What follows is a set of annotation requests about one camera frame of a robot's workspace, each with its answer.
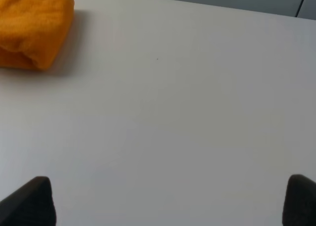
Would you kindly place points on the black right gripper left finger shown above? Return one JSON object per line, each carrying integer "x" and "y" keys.
{"x": 30, "y": 205}

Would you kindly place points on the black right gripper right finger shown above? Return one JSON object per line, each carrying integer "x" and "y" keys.
{"x": 299, "y": 207}

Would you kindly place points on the orange towel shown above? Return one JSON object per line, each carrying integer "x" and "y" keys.
{"x": 32, "y": 32}

